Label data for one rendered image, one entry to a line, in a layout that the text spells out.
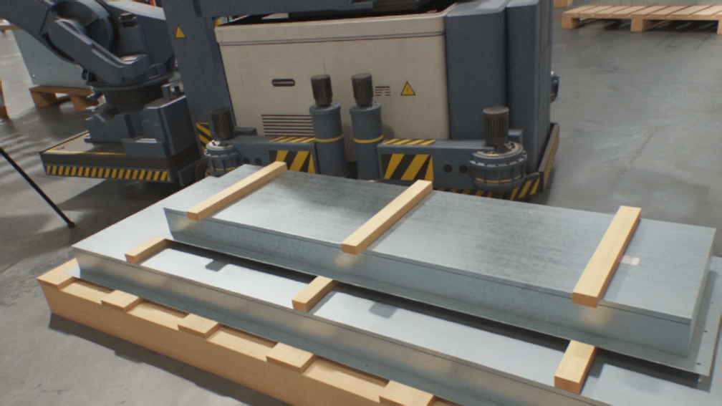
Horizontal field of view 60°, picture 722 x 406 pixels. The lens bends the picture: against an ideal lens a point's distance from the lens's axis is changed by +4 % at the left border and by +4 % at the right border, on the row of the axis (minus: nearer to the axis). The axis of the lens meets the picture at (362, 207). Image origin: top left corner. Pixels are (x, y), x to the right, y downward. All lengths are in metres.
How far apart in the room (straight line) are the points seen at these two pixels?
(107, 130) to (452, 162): 1.96
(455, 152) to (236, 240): 0.90
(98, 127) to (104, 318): 1.52
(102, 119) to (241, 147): 1.03
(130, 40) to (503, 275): 2.58
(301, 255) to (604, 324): 0.87
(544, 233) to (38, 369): 1.64
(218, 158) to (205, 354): 1.08
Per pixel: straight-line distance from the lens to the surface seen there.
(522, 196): 2.61
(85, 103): 5.81
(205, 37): 3.03
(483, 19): 2.41
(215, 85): 3.07
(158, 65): 3.58
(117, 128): 3.51
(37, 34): 3.56
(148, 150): 3.17
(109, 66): 3.36
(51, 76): 6.18
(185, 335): 1.99
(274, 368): 1.76
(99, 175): 3.46
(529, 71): 2.54
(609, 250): 1.60
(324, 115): 2.49
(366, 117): 2.42
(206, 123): 3.18
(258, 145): 2.71
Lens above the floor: 1.19
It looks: 25 degrees down
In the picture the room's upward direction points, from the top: 7 degrees counter-clockwise
